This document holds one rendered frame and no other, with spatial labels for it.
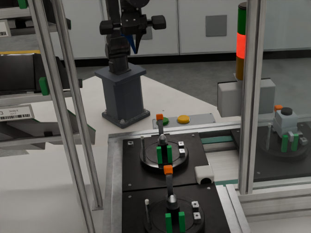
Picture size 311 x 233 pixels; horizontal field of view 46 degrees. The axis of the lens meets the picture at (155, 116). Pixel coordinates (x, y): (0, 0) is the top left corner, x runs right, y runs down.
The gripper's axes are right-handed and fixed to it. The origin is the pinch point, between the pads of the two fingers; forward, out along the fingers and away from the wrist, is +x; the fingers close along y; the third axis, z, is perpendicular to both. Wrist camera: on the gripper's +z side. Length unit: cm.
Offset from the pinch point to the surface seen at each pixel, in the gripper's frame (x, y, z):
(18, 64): -9.9, -22.4, 35.4
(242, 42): -9.0, 22.2, 33.2
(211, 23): 82, 79, -275
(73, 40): 93, -72, -298
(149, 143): 26.4, 1.3, 14.2
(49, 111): 40, -41, -37
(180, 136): 28.4, 11.0, 9.0
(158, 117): 18.7, 4.8, 12.6
